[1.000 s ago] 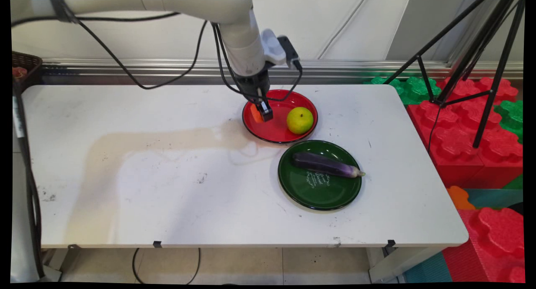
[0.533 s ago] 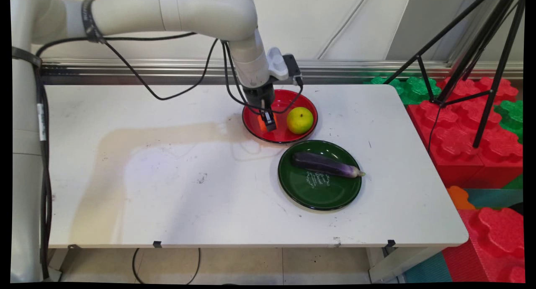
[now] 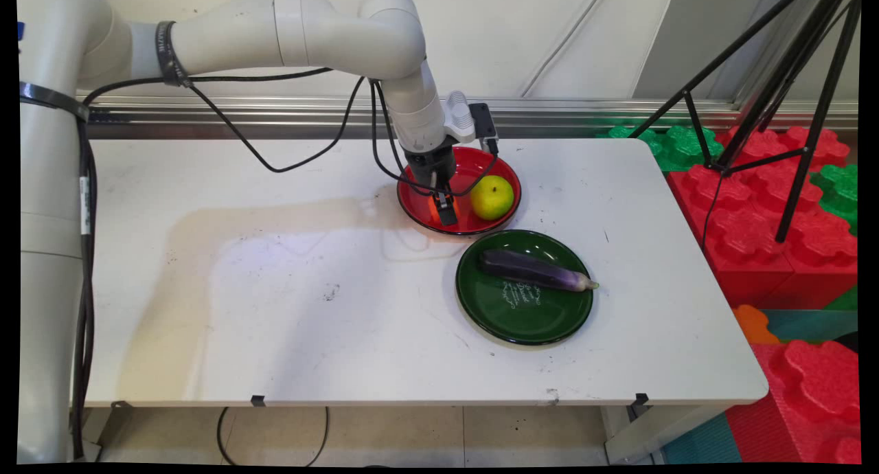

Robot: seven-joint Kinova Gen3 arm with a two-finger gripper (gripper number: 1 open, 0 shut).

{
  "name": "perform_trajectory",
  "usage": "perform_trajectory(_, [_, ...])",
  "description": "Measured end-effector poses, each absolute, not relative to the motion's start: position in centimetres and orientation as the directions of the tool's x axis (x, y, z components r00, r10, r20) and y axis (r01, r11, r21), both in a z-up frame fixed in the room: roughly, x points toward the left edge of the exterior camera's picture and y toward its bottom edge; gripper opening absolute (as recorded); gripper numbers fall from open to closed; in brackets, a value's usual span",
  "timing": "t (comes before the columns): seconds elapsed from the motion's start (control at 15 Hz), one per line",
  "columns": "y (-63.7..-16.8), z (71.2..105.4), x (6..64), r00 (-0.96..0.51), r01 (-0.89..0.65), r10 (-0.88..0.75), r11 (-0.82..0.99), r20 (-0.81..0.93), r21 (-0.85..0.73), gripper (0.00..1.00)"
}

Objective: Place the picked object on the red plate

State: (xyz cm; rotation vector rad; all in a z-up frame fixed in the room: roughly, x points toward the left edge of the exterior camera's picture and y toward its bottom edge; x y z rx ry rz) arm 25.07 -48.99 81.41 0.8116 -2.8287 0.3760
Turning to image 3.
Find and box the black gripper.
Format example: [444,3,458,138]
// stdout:
[405,139,459,227]

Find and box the red round plate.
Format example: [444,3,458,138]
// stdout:
[397,146,522,237]

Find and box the yellow-green toy fruit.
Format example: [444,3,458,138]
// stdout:
[470,175,515,221]

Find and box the purple toy eggplant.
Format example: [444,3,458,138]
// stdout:
[479,249,600,293]

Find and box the green round plate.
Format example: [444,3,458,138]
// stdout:
[455,229,594,346]

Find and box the white table leg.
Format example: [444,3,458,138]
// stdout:
[603,404,729,465]

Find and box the orange foam piece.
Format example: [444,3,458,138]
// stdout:
[731,305,781,345]

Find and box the teal foam mat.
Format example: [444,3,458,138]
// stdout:
[661,412,744,465]

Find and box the black tripod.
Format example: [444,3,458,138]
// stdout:
[628,0,863,245]

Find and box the small green foam block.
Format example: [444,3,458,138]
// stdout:
[810,163,859,236]

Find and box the low red foam block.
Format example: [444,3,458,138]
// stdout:
[726,339,863,465]

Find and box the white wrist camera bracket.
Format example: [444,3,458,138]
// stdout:
[442,91,477,144]

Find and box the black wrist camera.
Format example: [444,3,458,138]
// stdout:
[468,102,501,156]

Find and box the metal wall rail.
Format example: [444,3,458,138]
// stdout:
[76,93,859,140]

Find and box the long black arm cable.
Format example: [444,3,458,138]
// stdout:
[81,66,369,174]

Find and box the black arm strap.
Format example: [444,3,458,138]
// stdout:
[155,21,192,88]

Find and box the black floor cable loop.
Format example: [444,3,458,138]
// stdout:
[217,406,331,467]

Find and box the black base cable bundle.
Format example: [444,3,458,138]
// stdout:
[70,103,98,461]

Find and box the grey table leg bracket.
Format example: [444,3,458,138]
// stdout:
[96,400,135,461]

